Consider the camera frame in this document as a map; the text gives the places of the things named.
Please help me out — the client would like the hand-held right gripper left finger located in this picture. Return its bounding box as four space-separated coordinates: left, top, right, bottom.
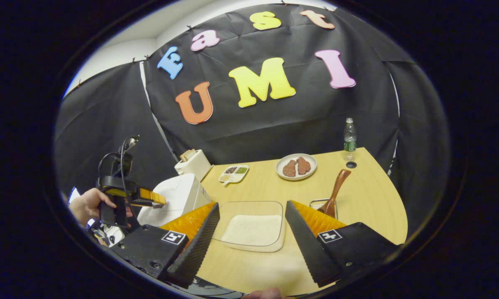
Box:
110 202 221 289

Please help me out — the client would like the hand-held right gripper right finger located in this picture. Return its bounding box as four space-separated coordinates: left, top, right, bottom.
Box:
285 200 399 288

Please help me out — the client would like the white rice cooker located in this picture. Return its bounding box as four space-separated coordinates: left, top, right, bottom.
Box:
137 174 212 227

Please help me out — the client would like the metal wire chopstick holder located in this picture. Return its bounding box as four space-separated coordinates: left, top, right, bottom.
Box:
309 199 338 221

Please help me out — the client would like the clear plastic rice container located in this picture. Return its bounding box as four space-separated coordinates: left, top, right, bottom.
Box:
212 201 286 253

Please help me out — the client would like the brown wooden spoon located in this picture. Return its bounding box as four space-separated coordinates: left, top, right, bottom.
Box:
318 169 352 219

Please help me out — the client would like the white toaster with bread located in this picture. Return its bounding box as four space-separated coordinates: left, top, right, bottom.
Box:
174 149 212 182

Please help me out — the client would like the white round plate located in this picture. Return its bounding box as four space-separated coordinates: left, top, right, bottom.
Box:
275 153 318 181

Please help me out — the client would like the white divided grain dish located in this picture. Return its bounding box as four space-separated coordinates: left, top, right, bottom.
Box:
218 164 250 186

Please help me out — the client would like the clear plastic water bottle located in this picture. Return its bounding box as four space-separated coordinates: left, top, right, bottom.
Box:
343 118 357 162

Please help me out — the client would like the black backdrop cloth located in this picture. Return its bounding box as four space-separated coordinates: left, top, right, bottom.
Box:
54 4 449 233

